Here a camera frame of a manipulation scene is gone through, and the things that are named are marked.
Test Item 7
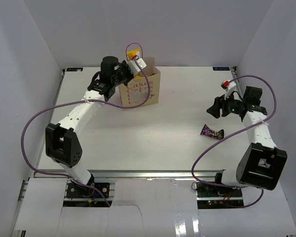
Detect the yellow snack bar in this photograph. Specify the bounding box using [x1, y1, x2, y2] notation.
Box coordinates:
[126, 48, 142, 61]

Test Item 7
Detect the paper bag with pink handles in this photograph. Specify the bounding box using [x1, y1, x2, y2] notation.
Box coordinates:
[118, 57, 161, 108]

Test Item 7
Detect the purple chocolate pack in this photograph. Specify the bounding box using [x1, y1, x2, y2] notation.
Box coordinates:
[200, 124, 224, 140]

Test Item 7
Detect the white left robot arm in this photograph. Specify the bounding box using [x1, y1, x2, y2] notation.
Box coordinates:
[45, 56, 136, 197]

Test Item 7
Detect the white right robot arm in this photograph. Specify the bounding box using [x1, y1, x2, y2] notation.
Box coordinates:
[207, 83, 288, 197]

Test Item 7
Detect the blue label right corner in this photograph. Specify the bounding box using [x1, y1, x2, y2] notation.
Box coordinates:
[213, 67, 230, 71]

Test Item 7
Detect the blue label corner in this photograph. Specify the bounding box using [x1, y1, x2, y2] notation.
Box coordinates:
[213, 67, 230, 71]
[66, 67, 83, 72]

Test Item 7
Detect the blue label left corner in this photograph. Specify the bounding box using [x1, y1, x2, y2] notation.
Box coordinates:
[66, 67, 83, 72]

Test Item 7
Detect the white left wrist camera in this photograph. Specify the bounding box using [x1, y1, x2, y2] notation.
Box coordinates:
[126, 58, 147, 76]

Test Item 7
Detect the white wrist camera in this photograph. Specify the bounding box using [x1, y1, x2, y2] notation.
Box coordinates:
[221, 80, 237, 99]
[126, 58, 147, 76]

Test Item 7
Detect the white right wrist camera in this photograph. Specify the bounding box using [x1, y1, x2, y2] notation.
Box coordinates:
[221, 80, 237, 99]

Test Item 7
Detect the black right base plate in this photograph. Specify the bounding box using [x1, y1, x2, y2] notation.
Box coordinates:
[191, 181, 244, 210]

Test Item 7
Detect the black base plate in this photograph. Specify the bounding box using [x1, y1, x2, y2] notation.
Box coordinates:
[191, 181, 244, 210]
[63, 183, 109, 207]

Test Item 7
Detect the aluminium front rail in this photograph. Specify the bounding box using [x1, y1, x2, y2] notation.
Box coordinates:
[34, 170, 221, 180]

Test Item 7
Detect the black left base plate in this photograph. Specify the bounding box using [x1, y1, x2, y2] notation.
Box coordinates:
[63, 183, 109, 207]

